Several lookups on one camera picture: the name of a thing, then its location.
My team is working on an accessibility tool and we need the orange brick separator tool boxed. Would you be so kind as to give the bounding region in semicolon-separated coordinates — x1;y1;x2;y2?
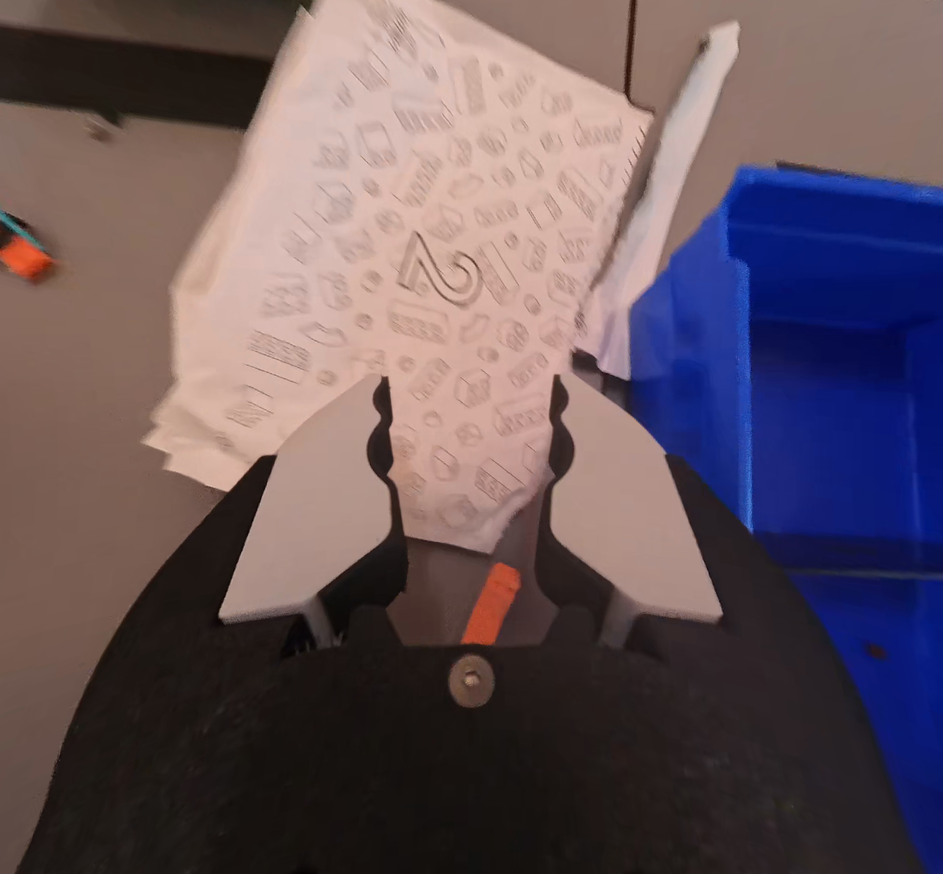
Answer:
460;562;522;647

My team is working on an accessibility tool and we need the blue plastic bin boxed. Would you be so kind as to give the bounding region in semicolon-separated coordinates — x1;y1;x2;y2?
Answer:
628;165;943;874

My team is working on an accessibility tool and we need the large brick-print paper bag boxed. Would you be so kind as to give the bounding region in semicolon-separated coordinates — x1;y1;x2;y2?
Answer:
169;0;658;560

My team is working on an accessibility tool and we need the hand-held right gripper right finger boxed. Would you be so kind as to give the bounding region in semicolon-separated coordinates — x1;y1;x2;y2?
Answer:
536;375;723;650

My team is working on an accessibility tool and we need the grey desk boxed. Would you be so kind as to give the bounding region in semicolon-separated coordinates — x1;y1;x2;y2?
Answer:
0;0;943;868

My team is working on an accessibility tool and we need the torn white paper strip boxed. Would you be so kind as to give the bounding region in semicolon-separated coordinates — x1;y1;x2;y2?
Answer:
585;21;741;380

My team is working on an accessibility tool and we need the small orange brick figure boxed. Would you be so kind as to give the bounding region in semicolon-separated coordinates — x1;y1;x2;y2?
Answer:
0;209;58;284

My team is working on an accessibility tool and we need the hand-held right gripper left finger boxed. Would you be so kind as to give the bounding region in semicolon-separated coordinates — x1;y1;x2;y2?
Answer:
219;375;408;648

